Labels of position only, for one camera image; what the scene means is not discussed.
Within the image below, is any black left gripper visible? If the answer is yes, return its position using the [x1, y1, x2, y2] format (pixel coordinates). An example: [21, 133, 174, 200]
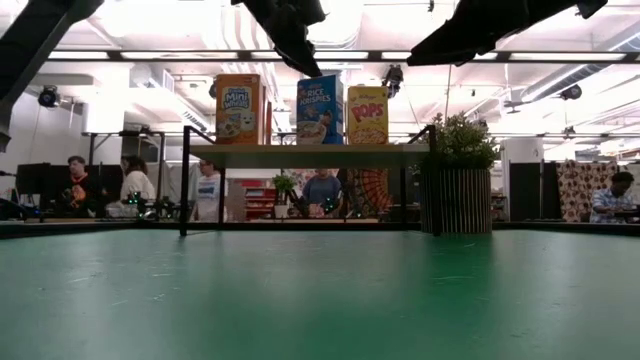
[230, 0, 327, 78]

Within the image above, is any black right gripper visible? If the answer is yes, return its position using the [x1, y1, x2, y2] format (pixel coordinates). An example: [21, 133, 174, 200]
[407, 0, 569, 68]

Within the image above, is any blue Rice Krispies cereal box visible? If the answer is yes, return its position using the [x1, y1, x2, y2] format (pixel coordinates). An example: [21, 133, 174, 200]
[296, 73, 346, 146]

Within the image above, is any yellow Corn Pops cereal box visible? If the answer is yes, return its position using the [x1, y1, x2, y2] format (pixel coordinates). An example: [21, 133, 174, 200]
[346, 85, 390, 146]

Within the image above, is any black overhead light bar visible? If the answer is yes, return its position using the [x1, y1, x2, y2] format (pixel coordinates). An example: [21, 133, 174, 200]
[47, 48, 640, 64]

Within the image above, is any small potted plant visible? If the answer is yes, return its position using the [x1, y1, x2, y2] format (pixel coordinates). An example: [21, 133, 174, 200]
[272, 173, 297, 220]

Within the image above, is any person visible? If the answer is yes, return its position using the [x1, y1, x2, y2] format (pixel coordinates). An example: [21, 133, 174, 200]
[54, 154, 101, 219]
[192, 158, 224, 223]
[589, 171, 640, 224]
[107, 154, 157, 219]
[301, 168, 344, 219]

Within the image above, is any green plant in ribbed planter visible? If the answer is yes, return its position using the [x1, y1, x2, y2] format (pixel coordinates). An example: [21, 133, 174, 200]
[418, 112, 503, 235]

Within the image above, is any red storage shelving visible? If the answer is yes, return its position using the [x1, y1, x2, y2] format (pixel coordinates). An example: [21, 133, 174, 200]
[243, 179, 281, 221]

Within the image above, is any black partition panel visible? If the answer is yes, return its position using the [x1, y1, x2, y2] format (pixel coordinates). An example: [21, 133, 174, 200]
[508, 162, 544, 221]
[14, 163, 124, 211]

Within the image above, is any orange mandala tapestry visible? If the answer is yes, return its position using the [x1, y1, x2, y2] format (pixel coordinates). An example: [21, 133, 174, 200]
[347, 168, 394, 219]

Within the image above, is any patterned curtain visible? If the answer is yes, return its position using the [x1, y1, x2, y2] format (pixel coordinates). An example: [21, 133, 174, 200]
[555, 159, 621, 223]

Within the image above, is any wooden shelf with black frame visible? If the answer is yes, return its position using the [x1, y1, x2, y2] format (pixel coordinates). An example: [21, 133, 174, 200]
[178, 124, 437, 237]

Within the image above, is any black metal frame stand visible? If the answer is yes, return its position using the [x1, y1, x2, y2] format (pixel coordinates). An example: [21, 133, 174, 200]
[81, 130, 167, 201]

